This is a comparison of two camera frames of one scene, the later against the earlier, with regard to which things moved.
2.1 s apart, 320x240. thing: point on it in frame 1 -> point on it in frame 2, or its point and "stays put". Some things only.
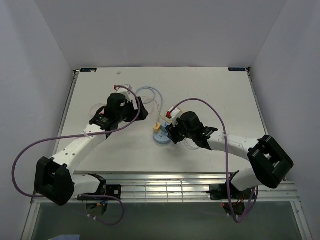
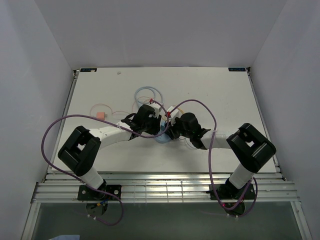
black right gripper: (172, 132) stays put
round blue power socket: (162, 137) stays put
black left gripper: (134, 113) -> (156, 128)
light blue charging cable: (190, 146) stays put
